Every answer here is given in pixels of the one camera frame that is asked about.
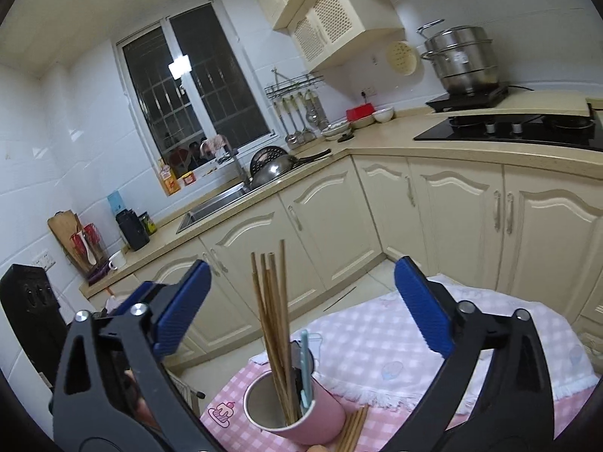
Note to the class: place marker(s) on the person's right hand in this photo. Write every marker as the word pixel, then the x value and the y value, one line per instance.
pixel 319 448

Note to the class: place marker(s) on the stainless steel sink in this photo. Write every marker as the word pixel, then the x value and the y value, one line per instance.
pixel 212 207

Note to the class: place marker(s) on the white mug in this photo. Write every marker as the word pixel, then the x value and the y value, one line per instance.
pixel 117 261

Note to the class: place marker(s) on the white fringed checked towel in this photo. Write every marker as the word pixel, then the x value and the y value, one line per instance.
pixel 377 339

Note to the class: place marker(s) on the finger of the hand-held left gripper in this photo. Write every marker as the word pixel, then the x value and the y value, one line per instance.
pixel 134 296

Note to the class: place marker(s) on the black box appliance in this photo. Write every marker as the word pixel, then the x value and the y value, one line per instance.
pixel 28 329

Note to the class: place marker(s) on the black round colander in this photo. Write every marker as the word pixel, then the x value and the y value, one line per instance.
pixel 264 155

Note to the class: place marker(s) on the light blue sheathed knife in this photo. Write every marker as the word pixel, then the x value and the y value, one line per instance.
pixel 306 367

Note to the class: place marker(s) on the red plastic container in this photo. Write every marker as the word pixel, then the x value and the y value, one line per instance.
pixel 359 110

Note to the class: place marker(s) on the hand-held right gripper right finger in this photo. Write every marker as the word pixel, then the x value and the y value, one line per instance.
pixel 424 306

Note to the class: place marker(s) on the black glass gas stove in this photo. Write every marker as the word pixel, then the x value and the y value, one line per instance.
pixel 518 134

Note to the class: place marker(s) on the cream base cabinets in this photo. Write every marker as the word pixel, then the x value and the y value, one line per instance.
pixel 339 216

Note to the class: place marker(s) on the hanging metal spatula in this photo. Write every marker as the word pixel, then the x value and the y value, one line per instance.
pixel 300 135

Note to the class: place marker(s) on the purple plastic tray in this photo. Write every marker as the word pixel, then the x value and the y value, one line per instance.
pixel 99 274

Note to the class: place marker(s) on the white bowl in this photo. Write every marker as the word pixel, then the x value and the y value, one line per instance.
pixel 383 115

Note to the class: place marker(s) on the metal sink faucet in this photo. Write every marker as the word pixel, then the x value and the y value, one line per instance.
pixel 235 165

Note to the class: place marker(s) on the pink cloth on faucet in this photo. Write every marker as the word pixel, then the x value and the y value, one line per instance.
pixel 214 145

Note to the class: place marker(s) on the hanging metal ladle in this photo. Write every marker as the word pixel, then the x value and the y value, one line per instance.
pixel 292 139

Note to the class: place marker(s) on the small red lidded jar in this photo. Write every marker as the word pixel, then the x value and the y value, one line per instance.
pixel 189 179

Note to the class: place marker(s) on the red utensil holder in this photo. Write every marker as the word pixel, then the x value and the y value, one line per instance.
pixel 89 245

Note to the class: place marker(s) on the black kettle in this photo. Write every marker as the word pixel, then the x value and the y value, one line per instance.
pixel 133 230

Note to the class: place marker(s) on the white framed window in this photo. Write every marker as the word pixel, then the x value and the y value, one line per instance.
pixel 221 84

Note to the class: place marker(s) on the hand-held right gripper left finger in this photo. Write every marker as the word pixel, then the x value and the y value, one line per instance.
pixel 183 306

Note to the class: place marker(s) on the bundle of wooden chopsticks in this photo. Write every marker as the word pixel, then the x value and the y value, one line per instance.
pixel 275 339

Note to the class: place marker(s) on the wall utensil rack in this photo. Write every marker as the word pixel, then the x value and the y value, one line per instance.
pixel 294 85

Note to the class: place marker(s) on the black sink stopper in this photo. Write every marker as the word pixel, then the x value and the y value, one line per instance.
pixel 345 138

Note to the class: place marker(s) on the stainless steel steamer pot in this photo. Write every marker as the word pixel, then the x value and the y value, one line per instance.
pixel 461 61

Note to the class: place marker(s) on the blue wall card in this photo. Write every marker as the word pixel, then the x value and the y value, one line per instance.
pixel 115 202

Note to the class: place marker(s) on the beige board over stove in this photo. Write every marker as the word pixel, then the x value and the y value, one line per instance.
pixel 541 103

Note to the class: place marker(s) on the yellow round perforated plate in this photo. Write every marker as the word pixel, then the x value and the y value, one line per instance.
pixel 400 56

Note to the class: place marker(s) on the patterned shallow bowl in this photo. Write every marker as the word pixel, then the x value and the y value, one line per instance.
pixel 335 131

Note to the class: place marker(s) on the small dark bottle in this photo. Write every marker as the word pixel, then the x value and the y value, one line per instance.
pixel 150 223

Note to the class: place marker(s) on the person's left hand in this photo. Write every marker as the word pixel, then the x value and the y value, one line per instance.
pixel 141 405

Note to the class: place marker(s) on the pink cylindrical cup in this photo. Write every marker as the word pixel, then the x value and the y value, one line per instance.
pixel 320 419

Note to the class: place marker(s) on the beige bowl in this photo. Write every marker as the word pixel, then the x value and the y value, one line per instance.
pixel 362 122

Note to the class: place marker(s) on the cream lattice wall cabinet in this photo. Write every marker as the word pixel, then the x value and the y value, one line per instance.
pixel 339 23

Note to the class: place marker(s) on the black induction cooker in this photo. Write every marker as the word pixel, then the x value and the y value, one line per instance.
pixel 466 101

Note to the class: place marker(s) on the wooden cutting board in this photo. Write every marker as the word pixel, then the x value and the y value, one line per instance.
pixel 61 230

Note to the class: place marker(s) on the orange bottle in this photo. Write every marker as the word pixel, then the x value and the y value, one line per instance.
pixel 168 179

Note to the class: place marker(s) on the white wall outlet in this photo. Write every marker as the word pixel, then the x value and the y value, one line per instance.
pixel 368 92

